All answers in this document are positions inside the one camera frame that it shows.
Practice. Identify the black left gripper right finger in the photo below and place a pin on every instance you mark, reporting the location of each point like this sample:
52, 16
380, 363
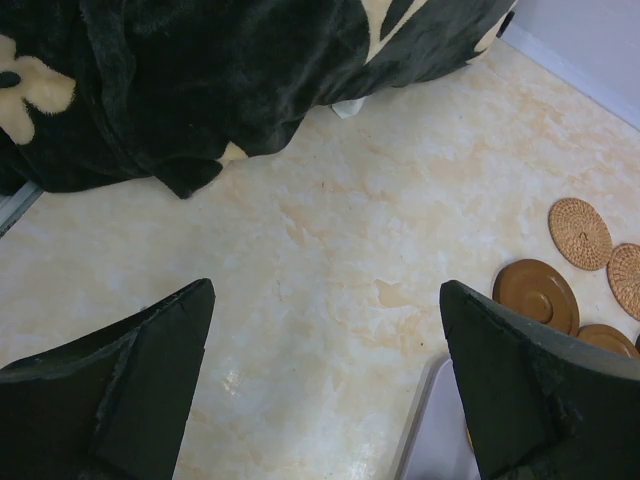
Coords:
539, 404

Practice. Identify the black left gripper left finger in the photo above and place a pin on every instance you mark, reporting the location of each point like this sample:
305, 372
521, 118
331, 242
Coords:
112, 404

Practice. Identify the dark brown wooden coaster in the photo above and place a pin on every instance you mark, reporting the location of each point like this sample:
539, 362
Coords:
537, 291

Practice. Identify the woven rattan coaster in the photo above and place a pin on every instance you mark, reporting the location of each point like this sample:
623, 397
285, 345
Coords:
623, 272
580, 234

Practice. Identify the lavender plastic tray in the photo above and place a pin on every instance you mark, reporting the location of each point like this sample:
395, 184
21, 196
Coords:
437, 444

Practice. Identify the black floral plush blanket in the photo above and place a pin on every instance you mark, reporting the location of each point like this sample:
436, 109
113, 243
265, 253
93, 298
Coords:
99, 92

